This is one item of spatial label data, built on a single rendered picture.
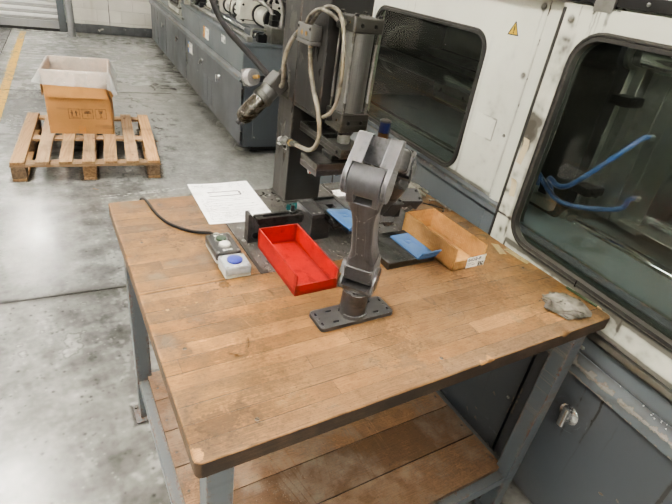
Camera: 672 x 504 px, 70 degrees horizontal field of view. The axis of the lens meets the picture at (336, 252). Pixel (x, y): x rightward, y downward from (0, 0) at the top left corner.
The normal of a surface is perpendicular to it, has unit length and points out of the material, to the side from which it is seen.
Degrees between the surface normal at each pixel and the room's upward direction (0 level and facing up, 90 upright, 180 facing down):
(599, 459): 90
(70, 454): 0
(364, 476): 0
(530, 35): 90
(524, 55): 90
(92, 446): 0
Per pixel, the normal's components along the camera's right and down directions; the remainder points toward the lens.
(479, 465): 0.14, -0.85
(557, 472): -0.89, 0.12
